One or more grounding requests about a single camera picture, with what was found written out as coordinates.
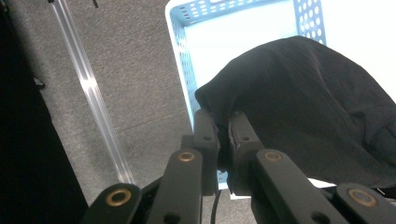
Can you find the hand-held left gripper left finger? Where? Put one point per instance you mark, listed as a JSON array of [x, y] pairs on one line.
[[207, 133]]

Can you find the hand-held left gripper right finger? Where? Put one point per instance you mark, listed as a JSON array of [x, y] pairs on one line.
[[244, 137]]

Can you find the black pants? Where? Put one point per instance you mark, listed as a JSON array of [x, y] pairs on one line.
[[295, 109]]

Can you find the blue plastic basket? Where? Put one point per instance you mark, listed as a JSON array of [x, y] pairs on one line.
[[183, 56]]

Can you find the black curtain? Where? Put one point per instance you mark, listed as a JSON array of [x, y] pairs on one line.
[[18, 140]]

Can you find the aluminium floor rail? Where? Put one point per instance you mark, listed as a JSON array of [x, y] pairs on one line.
[[90, 87]]

